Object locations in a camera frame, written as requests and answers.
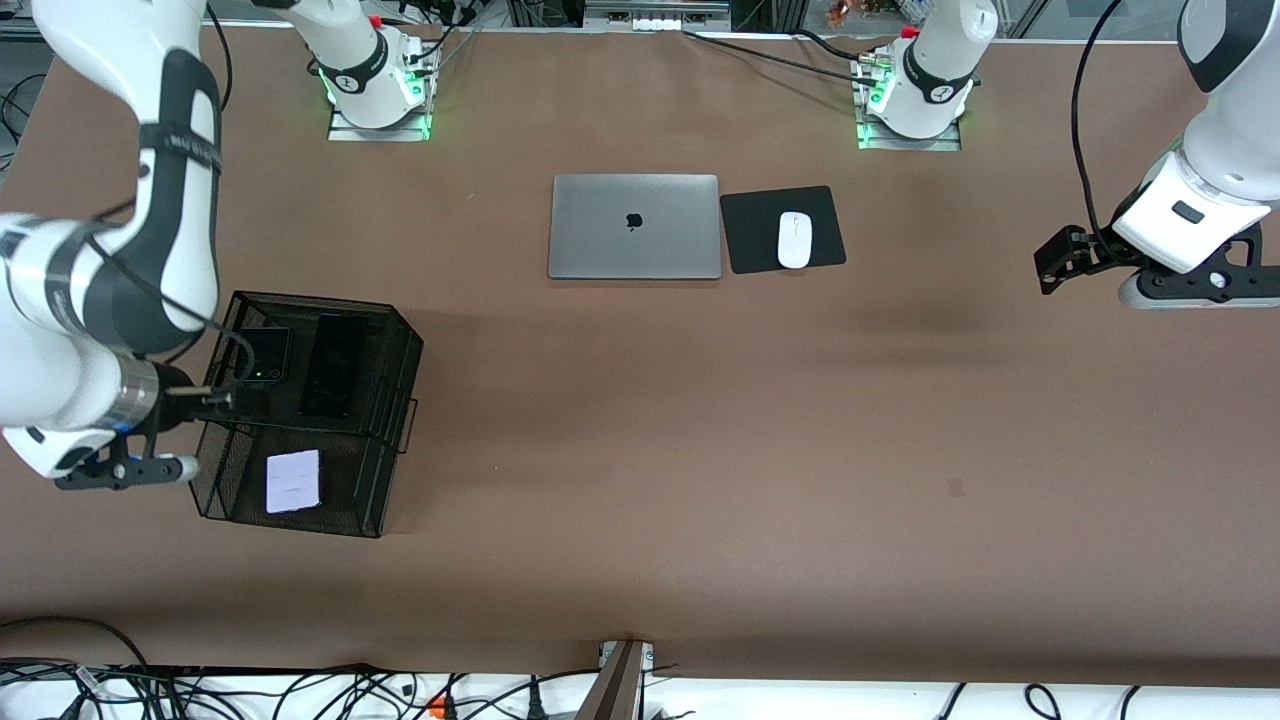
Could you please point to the pale pink flip phone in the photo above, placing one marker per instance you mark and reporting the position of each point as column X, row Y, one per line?
column 293, row 482

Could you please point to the black two-tier mesh tray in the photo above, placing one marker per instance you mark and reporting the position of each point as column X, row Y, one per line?
column 350, row 480

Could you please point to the black mouse pad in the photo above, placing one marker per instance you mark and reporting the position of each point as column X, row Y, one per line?
column 750, row 230

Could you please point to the white power strip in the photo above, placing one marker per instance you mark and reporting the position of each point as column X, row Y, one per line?
column 665, row 21

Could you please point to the grey metal camera mount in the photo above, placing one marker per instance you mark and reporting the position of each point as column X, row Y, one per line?
column 615, row 690

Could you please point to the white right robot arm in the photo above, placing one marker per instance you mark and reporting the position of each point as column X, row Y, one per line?
column 120, row 40

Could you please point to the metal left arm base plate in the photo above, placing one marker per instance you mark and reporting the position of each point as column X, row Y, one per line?
column 950, row 145

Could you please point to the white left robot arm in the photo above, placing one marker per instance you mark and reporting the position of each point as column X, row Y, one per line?
column 1230, row 150

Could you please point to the white computer mouse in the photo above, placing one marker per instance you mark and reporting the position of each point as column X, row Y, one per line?
column 795, row 240

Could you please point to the long black smartphone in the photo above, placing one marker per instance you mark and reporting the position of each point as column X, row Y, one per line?
column 335, row 365

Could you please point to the small black flip phone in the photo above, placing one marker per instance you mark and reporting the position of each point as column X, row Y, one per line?
column 270, row 350

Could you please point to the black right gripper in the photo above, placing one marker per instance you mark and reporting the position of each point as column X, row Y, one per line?
column 176, row 382

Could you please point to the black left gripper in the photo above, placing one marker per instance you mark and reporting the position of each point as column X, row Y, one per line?
column 1091, row 254

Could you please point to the silver closed laptop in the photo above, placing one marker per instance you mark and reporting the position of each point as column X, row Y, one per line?
column 600, row 240

